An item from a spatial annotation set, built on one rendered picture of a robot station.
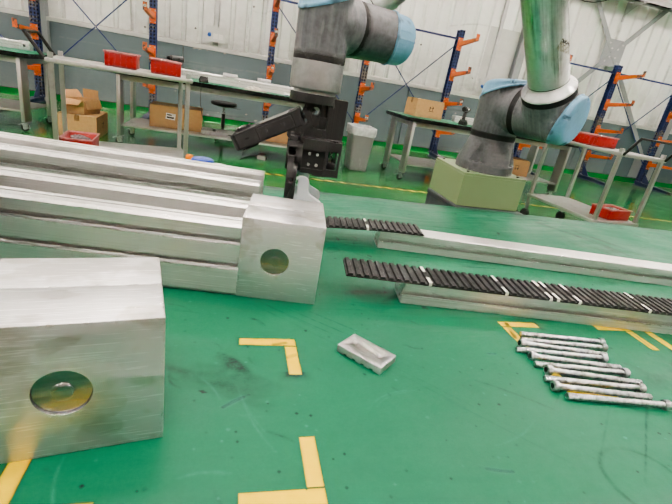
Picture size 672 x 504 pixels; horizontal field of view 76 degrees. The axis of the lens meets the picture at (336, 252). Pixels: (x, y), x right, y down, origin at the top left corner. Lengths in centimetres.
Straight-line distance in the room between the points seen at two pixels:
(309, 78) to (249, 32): 755
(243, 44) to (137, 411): 794
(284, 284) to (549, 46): 76
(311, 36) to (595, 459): 57
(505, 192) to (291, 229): 84
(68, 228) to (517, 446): 47
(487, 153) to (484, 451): 91
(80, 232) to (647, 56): 1131
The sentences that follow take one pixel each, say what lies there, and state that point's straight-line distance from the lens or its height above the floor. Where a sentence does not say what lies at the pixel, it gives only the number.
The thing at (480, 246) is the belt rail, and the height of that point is 81.
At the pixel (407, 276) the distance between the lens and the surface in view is 55.
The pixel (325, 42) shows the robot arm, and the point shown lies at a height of 107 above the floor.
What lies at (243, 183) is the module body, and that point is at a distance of 66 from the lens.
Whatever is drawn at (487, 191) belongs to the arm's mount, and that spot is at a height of 82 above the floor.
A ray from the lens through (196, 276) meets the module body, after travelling 50.
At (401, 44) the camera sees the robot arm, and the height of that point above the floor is 109.
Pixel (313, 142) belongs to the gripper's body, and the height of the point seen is 93.
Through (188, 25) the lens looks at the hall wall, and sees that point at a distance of 821.
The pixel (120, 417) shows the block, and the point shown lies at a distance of 33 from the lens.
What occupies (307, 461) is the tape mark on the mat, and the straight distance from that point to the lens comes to 33.
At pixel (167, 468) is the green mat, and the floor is 78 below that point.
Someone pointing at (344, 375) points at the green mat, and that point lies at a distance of 41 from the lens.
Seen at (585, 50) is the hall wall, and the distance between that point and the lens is 1052.
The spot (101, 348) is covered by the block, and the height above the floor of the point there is 86.
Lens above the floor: 102
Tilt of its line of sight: 21 degrees down
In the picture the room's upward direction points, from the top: 10 degrees clockwise
